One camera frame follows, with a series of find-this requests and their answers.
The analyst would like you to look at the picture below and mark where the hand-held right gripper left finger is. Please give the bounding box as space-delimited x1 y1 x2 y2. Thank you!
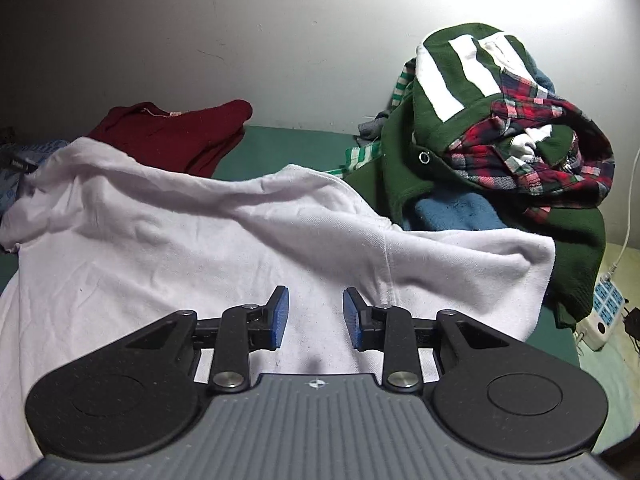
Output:
122 285 291 394

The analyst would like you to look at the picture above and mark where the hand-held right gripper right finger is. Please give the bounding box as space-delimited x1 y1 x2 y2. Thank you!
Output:
342 287 511 395

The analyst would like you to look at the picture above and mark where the pile of green plaid clothes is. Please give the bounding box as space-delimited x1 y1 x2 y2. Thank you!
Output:
345 22 608 333

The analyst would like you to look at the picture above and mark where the green white striped shirt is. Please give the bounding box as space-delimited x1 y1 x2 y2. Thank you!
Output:
325 60 418 178

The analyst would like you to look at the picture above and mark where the grey cloth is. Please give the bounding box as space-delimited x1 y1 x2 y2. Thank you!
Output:
356 105 396 141

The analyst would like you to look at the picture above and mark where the maroon sweater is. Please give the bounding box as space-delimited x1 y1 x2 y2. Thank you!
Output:
87 99 253 178

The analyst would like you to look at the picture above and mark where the red plaid shirt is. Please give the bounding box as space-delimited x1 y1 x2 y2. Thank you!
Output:
447 67 617 223

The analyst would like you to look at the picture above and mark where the white power strip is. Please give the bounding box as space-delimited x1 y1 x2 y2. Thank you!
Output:
574 270 632 352

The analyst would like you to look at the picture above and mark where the black plug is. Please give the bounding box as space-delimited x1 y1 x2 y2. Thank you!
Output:
622 305 640 346

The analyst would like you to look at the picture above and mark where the white cable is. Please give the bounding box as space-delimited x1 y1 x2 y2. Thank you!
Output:
602 145 640 281

